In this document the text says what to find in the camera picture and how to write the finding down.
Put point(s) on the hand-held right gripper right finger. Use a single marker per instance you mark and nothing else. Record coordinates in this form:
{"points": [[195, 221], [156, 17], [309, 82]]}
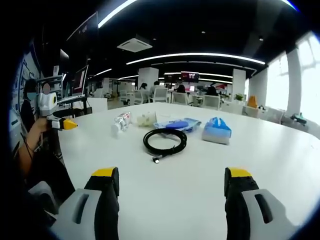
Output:
{"points": [[252, 215]]}

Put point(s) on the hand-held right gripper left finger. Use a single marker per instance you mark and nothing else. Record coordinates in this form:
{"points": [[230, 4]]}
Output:
{"points": [[82, 215]]}

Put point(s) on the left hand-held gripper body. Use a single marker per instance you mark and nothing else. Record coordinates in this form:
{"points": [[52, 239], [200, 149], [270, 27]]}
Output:
{"points": [[46, 103]]}

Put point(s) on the clear plastic water bottle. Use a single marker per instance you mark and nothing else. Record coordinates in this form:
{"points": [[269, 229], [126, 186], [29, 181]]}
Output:
{"points": [[121, 123]]}

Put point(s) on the blue tissue pack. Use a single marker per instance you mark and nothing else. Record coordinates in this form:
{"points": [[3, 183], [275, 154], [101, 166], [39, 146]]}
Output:
{"points": [[217, 131]]}

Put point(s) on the blue wipes packet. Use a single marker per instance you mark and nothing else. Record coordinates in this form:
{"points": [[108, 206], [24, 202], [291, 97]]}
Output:
{"points": [[181, 124]]}

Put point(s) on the person's left hand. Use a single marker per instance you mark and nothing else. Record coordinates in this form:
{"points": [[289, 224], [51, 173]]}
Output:
{"points": [[41, 125]]}

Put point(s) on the metal shelf rack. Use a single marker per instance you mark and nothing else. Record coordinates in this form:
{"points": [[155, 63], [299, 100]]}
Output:
{"points": [[53, 86]]}

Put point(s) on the white cabinet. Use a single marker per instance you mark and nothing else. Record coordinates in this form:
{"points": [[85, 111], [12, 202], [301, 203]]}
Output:
{"points": [[98, 105]]}

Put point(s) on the computer monitor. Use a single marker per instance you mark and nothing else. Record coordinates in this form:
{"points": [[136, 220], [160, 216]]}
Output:
{"points": [[80, 80]]}

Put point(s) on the white table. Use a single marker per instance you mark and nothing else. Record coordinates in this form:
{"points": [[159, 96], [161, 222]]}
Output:
{"points": [[175, 190]]}

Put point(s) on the white office chair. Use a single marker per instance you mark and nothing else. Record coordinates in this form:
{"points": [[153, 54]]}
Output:
{"points": [[212, 102], [180, 98], [138, 98], [160, 95]]}

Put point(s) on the ceiling air conditioner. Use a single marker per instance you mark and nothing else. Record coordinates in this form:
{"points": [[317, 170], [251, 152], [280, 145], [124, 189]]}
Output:
{"points": [[135, 44]]}

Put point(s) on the orange bag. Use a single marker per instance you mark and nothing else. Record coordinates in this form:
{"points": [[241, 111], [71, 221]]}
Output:
{"points": [[252, 101]]}

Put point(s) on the long ceiling light strip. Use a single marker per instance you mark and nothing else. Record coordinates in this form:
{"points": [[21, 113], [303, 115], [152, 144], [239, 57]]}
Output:
{"points": [[117, 13]]}

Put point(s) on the green potted plant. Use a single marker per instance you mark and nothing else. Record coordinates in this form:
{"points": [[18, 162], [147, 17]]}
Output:
{"points": [[239, 97]]}

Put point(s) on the hanging display screen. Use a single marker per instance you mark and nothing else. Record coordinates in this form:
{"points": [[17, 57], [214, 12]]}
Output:
{"points": [[190, 76]]}

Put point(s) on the curved ceiling light strip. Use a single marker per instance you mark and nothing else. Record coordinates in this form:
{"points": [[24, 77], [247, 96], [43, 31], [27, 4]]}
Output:
{"points": [[200, 55]]}

